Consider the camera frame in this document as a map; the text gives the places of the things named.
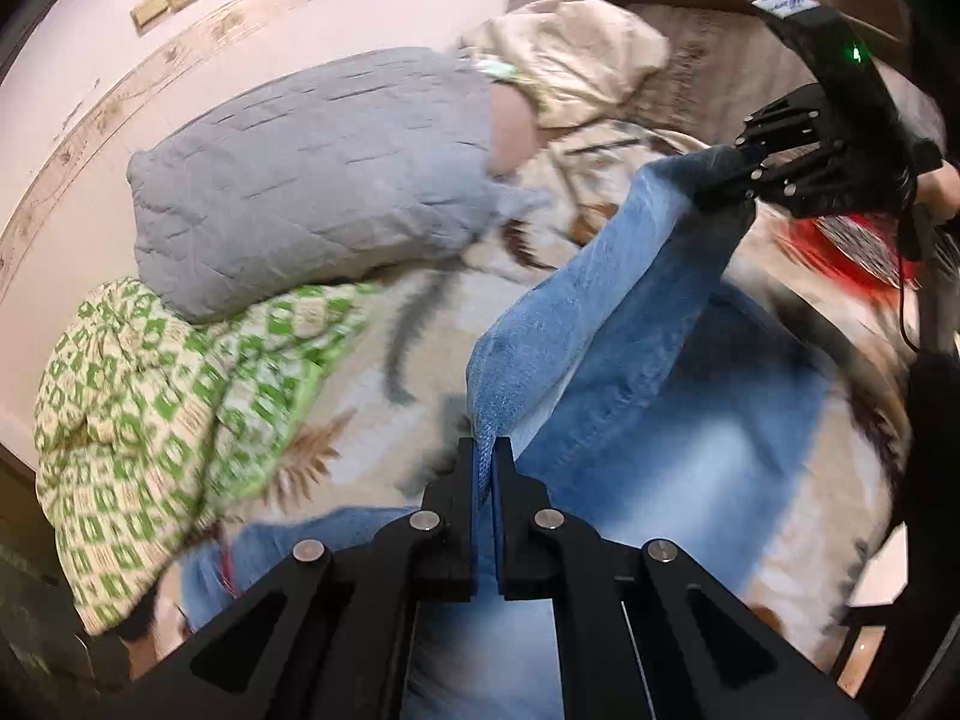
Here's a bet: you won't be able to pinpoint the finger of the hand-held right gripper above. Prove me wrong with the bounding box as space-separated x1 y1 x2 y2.
694 146 914 218
735 82 842 164

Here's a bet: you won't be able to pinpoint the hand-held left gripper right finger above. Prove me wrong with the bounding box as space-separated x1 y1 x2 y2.
493 437 872 720

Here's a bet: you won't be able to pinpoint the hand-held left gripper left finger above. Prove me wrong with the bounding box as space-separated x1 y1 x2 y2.
112 437 479 720

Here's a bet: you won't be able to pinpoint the blue denim pants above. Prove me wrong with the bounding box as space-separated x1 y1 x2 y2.
176 144 833 720

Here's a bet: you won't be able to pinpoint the person's right hand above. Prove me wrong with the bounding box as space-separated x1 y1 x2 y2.
916 161 960 230

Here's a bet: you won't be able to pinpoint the red patterned cloth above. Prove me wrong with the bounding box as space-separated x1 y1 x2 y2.
776 211 927 295

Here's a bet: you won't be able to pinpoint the beige textured cushion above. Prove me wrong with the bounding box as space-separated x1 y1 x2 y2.
626 6 777 147

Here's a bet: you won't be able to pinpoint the leaf printed beige blanket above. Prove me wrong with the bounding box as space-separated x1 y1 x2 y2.
146 116 927 691

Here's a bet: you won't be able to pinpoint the cream crumpled pillow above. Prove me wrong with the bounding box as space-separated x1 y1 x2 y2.
459 0 672 130

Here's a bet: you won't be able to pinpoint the pink pillow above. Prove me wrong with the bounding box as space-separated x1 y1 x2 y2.
489 81 539 177

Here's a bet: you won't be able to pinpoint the green checked quilt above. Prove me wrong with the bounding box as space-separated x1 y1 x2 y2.
34 277 383 637

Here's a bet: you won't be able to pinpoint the grey quilted pillow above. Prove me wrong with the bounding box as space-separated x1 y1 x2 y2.
126 46 552 323

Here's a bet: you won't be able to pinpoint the black cable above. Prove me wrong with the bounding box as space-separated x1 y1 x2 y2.
892 206 923 355

